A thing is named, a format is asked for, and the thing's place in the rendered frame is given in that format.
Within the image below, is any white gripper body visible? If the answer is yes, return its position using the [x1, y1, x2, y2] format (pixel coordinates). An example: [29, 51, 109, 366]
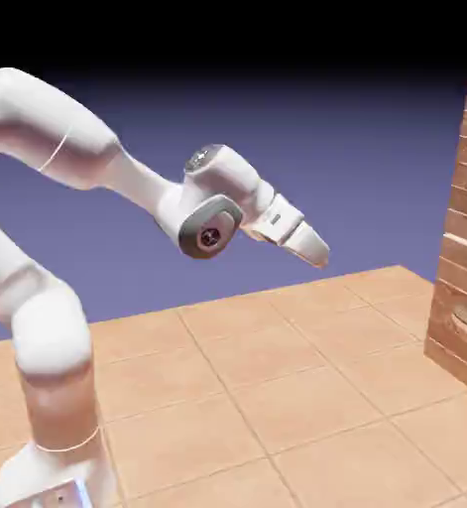
[281, 218, 332, 270]

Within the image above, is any wooden drawer front with handle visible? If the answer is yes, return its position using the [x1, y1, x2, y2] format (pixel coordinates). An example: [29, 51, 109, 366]
[441, 134, 467, 249]
[425, 232, 467, 370]

